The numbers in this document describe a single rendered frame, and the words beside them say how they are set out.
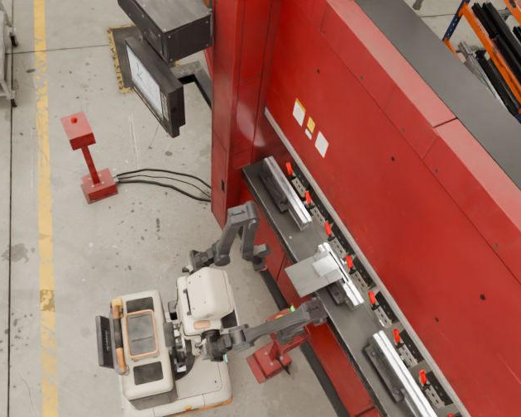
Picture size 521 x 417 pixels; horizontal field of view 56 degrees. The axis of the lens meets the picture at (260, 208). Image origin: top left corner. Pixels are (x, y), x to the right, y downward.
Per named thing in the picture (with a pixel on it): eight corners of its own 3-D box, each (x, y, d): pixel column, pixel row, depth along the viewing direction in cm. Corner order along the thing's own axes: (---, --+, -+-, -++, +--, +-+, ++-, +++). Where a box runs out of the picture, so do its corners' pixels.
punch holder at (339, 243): (327, 236, 256) (333, 221, 242) (340, 230, 259) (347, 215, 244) (341, 260, 250) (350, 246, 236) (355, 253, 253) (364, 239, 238)
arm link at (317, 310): (310, 295, 203) (318, 318, 199) (322, 296, 214) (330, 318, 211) (224, 331, 219) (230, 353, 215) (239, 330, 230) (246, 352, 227)
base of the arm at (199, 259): (189, 250, 241) (193, 272, 236) (203, 243, 238) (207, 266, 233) (200, 254, 248) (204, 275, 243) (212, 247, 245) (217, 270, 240)
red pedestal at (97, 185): (80, 184, 393) (51, 117, 321) (110, 174, 400) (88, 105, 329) (88, 204, 385) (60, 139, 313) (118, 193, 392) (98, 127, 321)
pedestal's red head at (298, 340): (264, 324, 282) (266, 315, 266) (287, 312, 287) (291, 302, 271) (281, 356, 274) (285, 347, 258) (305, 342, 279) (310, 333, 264)
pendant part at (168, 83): (132, 88, 286) (122, 39, 255) (150, 79, 291) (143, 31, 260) (172, 139, 270) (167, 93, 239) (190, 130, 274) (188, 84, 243)
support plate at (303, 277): (284, 269, 265) (284, 268, 264) (324, 251, 272) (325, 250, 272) (300, 298, 257) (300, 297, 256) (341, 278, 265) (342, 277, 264)
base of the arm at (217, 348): (205, 334, 221) (210, 361, 216) (219, 328, 218) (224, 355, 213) (216, 337, 228) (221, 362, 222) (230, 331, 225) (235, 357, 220)
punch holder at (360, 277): (346, 268, 248) (355, 255, 234) (360, 261, 251) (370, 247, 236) (363, 294, 242) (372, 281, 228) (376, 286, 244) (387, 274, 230)
